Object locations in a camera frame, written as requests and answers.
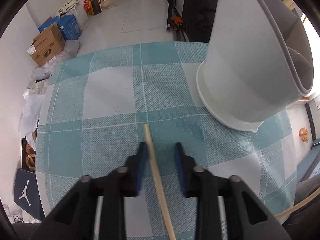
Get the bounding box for grey white utensil holder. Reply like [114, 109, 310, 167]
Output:
[196, 0, 313, 132]

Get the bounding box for beige cloth pile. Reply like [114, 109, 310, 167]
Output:
[55, 0, 83, 17]

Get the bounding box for teal checked tablecloth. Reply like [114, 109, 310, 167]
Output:
[36, 42, 296, 239]

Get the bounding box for grey plastic parcel bag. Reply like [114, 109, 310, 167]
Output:
[43, 40, 80, 68]

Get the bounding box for black backpack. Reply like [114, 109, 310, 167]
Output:
[182, 0, 217, 43]

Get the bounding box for beige tote bag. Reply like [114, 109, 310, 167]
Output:
[99, 0, 117, 10]

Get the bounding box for navy Jordan shoe box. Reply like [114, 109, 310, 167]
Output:
[14, 168, 45, 221]

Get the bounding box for brown boots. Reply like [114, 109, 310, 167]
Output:
[21, 138, 36, 172]

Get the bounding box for red black shopping bag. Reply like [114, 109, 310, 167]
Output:
[84, 0, 102, 16]

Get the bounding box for wooden chopstick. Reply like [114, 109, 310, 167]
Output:
[144, 124, 176, 240]

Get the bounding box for brown cardboard box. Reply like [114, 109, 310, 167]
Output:
[27, 23, 65, 67]

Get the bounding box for white plastic bag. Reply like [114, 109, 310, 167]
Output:
[17, 80, 48, 145]

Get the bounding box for blue cardboard box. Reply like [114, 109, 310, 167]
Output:
[39, 15, 82, 41]

